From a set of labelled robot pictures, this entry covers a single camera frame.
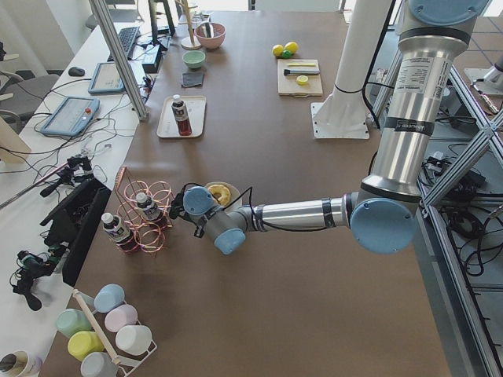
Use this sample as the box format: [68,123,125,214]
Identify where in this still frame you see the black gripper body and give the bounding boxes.
[176,212,206,232]

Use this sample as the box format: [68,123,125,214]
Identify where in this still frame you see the glazed donut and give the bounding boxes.
[207,184,231,206]

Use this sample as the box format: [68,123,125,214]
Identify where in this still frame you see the white round plate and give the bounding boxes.
[205,181,243,212]

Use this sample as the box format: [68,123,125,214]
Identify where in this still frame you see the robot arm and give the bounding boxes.
[169,1,486,254]

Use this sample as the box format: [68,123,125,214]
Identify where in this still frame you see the cream rabbit tray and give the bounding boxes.
[156,95,207,138]

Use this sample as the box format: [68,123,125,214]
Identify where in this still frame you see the tea bottle in rack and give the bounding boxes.
[101,212,138,254]
[135,192,168,229]

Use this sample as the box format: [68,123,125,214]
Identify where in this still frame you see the black box stand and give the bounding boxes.
[41,178,111,287]

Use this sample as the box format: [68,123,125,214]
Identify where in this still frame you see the blue cup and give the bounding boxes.
[94,284,125,313]

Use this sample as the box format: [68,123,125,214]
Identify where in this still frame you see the pink cup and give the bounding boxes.
[105,304,138,333]

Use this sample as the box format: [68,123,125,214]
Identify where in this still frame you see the white cup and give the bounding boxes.
[116,325,152,356]

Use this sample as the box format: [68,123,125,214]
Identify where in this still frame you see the grey folded cloth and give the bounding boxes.
[181,71,204,88]

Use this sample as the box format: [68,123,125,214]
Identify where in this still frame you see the near teach pendant tablet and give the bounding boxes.
[40,97,101,137]

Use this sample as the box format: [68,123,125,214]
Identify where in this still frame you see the teach pendant tablet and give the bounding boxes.
[88,62,125,95]
[40,97,101,137]

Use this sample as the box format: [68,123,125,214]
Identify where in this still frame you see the far teach pendant tablet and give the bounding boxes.
[88,62,125,95]

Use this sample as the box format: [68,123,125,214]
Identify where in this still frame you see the white cup rack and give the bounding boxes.
[72,288,158,376]

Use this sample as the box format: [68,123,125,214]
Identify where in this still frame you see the green cup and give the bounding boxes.
[55,309,92,339]

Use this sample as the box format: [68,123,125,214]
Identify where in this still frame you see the green ceramic bowl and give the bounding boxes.
[182,50,206,69]

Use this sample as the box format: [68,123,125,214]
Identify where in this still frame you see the yellow cup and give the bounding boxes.
[67,331,105,361]

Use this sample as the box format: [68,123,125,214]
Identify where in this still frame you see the grey cup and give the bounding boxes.
[80,352,118,377]

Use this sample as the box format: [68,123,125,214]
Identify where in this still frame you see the wooden mug tree stand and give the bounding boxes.
[175,0,201,50]

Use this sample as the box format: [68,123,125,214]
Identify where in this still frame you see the computer mouse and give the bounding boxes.
[68,66,86,77]

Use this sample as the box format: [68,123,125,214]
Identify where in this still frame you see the wooden cutting board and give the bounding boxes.
[277,59,323,97]

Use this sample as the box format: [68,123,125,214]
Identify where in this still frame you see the pink bowl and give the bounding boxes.
[194,21,226,49]

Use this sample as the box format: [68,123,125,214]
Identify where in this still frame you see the black keyboard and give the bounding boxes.
[118,26,140,60]

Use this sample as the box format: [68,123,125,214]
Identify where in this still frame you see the half lemon slice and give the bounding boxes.
[296,75,309,86]

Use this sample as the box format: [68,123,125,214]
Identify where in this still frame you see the yellow plastic knife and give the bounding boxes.
[287,62,316,67]

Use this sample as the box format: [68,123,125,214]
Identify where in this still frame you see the lower yellow lemon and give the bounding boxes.
[272,44,285,57]

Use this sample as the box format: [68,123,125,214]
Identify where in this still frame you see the yellow lemon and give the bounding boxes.
[285,41,299,54]
[272,44,285,57]

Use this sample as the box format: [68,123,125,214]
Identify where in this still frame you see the green lime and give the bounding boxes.
[281,49,293,59]

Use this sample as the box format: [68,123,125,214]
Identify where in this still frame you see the upper yellow lemon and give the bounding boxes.
[285,41,299,54]

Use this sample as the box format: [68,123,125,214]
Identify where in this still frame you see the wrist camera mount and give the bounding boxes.
[169,184,187,220]

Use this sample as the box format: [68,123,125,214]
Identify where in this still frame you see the copper wire bottle rack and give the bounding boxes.
[114,166,174,257]

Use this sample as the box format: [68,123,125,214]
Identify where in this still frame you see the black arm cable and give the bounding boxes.
[204,186,331,232]

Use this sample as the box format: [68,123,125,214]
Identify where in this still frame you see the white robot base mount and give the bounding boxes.
[311,0,395,140]

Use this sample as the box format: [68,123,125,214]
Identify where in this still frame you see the aluminium frame post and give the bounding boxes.
[90,0,148,121]

